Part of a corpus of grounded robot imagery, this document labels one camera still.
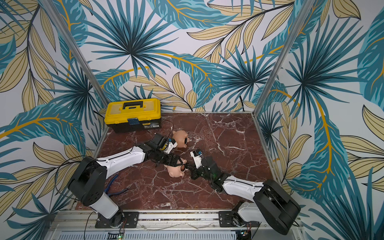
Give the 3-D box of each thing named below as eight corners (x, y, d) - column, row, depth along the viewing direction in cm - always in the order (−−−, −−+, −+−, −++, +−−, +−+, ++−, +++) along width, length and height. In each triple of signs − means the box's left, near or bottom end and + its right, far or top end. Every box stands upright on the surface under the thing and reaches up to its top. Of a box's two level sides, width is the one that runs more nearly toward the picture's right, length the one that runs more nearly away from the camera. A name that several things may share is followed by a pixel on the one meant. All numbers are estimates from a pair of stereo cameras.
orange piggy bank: (172, 149, 100) (171, 142, 93) (174, 136, 107) (173, 128, 100) (188, 149, 100) (187, 142, 94) (188, 136, 107) (188, 128, 101)
